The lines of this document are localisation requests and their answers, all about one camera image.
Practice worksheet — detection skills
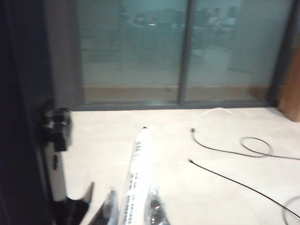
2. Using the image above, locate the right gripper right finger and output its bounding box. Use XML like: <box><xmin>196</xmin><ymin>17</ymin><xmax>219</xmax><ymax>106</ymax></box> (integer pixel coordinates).
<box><xmin>144</xmin><ymin>184</ymin><xmax>173</xmax><ymax>225</ymax></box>

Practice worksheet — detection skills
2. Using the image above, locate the black floor cable with loop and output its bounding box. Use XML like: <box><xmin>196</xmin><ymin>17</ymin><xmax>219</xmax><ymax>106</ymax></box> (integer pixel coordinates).
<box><xmin>190</xmin><ymin>127</ymin><xmax>300</xmax><ymax>161</ymax></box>

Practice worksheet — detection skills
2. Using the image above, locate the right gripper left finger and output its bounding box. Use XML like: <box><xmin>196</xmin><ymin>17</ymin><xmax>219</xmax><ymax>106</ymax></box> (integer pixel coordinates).
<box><xmin>90</xmin><ymin>186</ymin><xmax>119</xmax><ymax>225</ymax></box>

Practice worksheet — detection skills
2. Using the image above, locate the long black floor cable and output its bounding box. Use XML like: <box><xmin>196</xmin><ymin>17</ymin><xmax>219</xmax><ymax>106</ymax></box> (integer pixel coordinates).
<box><xmin>187</xmin><ymin>158</ymin><xmax>300</xmax><ymax>225</ymax></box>

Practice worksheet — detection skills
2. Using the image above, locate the brown wooden panel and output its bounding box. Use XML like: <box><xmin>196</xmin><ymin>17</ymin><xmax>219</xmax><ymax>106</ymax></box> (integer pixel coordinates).
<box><xmin>277</xmin><ymin>42</ymin><xmax>300</xmax><ymax>122</ymax></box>

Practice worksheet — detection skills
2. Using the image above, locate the white marker pen black cap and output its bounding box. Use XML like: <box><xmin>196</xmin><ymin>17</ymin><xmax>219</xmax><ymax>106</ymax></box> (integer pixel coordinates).
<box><xmin>117</xmin><ymin>126</ymin><xmax>157</xmax><ymax>225</ymax></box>

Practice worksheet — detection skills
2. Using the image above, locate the glass partition dark frame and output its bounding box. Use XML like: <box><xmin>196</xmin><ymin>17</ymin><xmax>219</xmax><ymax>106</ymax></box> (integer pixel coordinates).
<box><xmin>77</xmin><ymin>0</ymin><xmax>296</xmax><ymax>110</ymax></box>

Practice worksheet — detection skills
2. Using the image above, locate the whiteboard with black frame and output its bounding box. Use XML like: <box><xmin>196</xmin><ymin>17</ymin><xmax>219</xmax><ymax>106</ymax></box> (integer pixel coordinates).
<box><xmin>0</xmin><ymin>0</ymin><xmax>71</xmax><ymax>225</ymax></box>

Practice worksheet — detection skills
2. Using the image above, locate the thin white cable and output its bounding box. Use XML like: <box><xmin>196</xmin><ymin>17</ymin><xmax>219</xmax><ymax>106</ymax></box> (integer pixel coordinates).
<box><xmin>196</xmin><ymin>107</ymin><xmax>235</xmax><ymax>129</ymax></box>

